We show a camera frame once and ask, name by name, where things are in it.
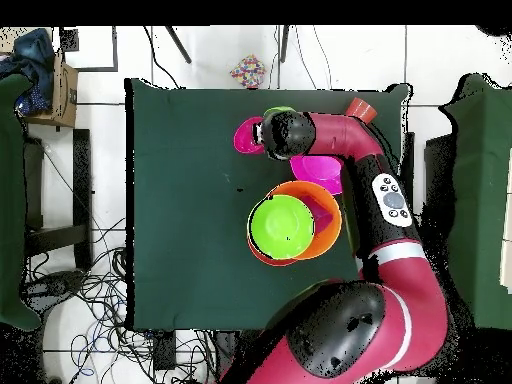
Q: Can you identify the small pink bowl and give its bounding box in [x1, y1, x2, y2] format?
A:
[232, 116, 267, 156]

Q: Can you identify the small green bowl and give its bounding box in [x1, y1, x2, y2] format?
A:
[262, 105, 297, 119]

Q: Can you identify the large pink bowl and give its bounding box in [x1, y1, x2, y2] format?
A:
[289, 154, 345, 196]

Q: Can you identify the large green bowl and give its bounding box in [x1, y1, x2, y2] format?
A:
[247, 194, 316, 260]

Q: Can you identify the purple cup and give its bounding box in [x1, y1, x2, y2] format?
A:
[301, 194, 335, 235]

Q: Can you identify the red-orange cup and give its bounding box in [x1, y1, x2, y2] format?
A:
[345, 97, 378, 123]

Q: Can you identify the red-orange bowl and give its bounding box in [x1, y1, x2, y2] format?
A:
[246, 235, 299, 268]

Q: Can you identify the large orange bowl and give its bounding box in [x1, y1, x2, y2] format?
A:
[265, 180, 344, 261]

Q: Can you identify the colourful patterned box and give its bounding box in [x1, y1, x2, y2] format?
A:
[229, 54, 267, 89]

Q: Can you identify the black tripod leg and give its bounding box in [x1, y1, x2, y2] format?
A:
[165, 25, 192, 64]
[279, 25, 290, 63]

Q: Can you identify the dark green table cloth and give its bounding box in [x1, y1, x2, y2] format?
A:
[124, 77, 413, 333]

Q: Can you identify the brown cardboard box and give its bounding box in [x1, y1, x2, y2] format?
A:
[21, 51, 80, 129]

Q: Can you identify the green cloth covered side table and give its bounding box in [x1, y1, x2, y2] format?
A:
[0, 73, 43, 332]
[437, 72, 512, 331]

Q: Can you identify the black power strip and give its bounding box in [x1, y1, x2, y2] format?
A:
[153, 331, 177, 371]

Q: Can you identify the blue cloth bundle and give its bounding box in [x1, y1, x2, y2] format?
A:
[0, 27, 57, 115]

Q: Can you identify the thin black square frame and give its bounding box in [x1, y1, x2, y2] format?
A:
[59, 25, 119, 73]

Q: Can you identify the tangle of black cables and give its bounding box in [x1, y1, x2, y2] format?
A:
[23, 217, 217, 384]

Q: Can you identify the black metal frame stand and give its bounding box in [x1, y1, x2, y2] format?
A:
[399, 131, 457, 241]
[23, 128, 94, 273]

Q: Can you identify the black pedestal leg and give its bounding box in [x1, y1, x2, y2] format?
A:
[19, 269, 87, 317]

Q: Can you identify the blue cable loop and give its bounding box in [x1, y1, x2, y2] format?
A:
[70, 334, 98, 378]

